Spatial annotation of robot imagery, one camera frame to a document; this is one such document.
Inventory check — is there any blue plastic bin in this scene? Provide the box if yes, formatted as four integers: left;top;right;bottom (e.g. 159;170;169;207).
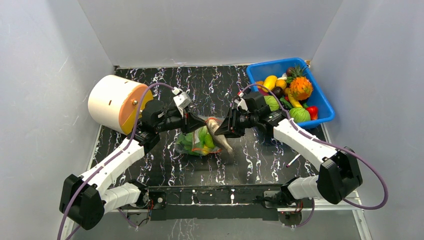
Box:
246;57;336;130

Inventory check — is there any grey toy fish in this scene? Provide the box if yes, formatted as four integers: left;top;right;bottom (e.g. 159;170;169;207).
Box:
206;118;235;158

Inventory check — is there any clear orange zip top bag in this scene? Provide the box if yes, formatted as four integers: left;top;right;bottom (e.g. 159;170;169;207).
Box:
192;117;225;156

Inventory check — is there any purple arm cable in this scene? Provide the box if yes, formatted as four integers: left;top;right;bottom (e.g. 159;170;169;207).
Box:
56;82;175;240
240;83;389;211

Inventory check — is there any orange toy pineapple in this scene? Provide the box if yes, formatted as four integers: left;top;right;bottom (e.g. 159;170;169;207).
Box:
286;65;314;101

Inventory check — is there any dark purple toy eggplant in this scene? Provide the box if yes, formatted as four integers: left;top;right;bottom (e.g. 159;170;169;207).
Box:
271;86;285;99

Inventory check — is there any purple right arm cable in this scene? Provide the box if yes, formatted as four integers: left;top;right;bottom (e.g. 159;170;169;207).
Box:
240;83;389;211

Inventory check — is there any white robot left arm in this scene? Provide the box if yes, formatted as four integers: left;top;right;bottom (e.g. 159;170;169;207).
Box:
59;100;206;230

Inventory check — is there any green toy cabbage small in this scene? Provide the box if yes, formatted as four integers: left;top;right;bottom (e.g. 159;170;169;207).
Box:
264;95;280;112

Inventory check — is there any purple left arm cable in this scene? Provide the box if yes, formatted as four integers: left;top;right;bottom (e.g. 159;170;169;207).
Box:
56;82;175;240

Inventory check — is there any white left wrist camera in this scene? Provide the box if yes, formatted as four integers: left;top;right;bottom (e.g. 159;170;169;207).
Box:
172;87;191;117

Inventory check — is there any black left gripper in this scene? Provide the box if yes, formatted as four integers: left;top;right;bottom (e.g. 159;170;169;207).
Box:
155;107;207;137

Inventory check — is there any green toy cabbage large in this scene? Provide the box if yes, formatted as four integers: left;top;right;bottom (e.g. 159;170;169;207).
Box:
289;107;311;124

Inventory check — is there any pink white marker pen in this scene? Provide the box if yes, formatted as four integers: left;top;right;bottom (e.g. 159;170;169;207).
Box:
285;153;301;168

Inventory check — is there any red toy pepper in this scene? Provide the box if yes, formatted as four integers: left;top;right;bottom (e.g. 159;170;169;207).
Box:
305;106;319;121

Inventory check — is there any light green toy fruit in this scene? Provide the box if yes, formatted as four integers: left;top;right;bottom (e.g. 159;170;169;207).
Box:
198;126;216;149

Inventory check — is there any small yellow toy banana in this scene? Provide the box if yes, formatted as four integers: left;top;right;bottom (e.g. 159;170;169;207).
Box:
287;93;303;108

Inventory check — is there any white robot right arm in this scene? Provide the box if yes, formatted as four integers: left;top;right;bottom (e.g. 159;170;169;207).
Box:
213;92;363;207

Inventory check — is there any white orange cylinder drum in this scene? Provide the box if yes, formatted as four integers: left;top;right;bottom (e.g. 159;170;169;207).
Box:
88;75;154;135

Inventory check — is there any green toy lettuce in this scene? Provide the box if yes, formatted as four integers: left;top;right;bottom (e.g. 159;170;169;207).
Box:
174;132;201;156

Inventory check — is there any yellow toy mango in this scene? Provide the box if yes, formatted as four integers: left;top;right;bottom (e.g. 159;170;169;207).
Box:
262;75;278;93

